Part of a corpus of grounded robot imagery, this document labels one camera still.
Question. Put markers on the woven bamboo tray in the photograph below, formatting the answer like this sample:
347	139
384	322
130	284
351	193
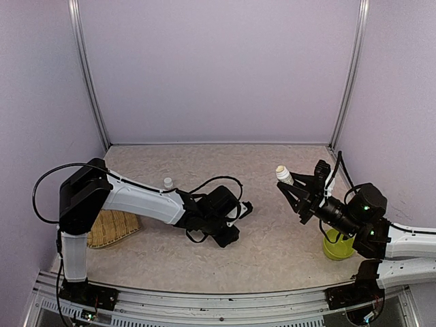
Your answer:
110	227

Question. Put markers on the green plastic bowl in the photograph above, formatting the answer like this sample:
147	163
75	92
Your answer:
341	250

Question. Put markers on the left aluminium frame post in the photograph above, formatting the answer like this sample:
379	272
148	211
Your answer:
75	17

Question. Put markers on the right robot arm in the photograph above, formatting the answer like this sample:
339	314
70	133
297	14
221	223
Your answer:
394	254

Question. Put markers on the white pill bottle with cap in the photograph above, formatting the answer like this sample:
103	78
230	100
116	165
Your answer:
168	183

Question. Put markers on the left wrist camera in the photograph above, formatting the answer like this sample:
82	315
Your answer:
238	212

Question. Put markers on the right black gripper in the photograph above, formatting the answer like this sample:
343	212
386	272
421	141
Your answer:
308	204

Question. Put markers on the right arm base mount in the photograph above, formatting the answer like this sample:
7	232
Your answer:
352	294

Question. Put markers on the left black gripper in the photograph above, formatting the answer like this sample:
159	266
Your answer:
226	240

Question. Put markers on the aluminium frame post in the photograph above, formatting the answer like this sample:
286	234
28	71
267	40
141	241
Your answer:
75	17
352	73

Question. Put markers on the front aluminium rail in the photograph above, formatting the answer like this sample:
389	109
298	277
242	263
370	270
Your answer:
136	307

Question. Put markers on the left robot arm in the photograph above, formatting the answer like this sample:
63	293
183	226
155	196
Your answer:
94	188

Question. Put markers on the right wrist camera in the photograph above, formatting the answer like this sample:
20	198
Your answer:
325	177

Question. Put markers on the right aluminium frame post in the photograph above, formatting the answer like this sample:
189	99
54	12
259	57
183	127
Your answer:
352	73

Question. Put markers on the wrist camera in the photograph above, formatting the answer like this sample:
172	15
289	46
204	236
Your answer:
238	212
325	177

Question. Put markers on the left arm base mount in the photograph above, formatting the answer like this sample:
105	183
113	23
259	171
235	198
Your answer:
90	295

